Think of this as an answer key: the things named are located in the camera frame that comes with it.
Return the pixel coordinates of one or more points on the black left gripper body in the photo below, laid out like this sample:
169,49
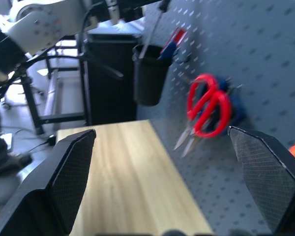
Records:
137,8

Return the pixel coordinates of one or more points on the orange black screwdriver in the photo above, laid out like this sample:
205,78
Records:
152,32

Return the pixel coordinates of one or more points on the black plastic cup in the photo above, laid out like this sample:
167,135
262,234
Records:
150,81

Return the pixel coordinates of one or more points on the black cabinet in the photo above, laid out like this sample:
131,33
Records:
108,86

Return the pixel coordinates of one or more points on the grey perforated pegboard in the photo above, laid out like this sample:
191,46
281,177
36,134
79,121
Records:
248,49

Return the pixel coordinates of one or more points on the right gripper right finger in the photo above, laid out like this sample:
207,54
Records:
268,177

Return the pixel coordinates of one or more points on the black metal stand frame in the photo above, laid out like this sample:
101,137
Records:
30,103

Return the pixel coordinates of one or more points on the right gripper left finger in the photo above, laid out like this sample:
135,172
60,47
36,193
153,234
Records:
64,177

